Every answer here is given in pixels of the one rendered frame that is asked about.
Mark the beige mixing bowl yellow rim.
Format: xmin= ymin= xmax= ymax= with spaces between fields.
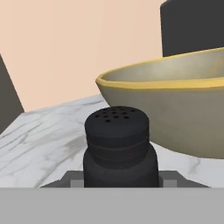
xmin=95 ymin=46 xmax=224 ymax=160

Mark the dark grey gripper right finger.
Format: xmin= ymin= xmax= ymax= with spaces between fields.
xmin=158 ymin=171 xmax=210 ymax=189

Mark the black shaker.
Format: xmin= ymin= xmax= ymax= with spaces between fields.
xmin=82 ymin=106 xmax=160 ymax=189

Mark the dark grey cabinet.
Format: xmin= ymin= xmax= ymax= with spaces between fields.
xmin=0 ymin=53 xmax=25 ymax=135

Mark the dark grey fridge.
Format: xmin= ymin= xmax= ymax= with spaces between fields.
xmin=159 ymin=0 xmax=224 ymax=58

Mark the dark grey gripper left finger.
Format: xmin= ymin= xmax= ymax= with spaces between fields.
xmin=39 ymin=171 xmax=86 ymax=189

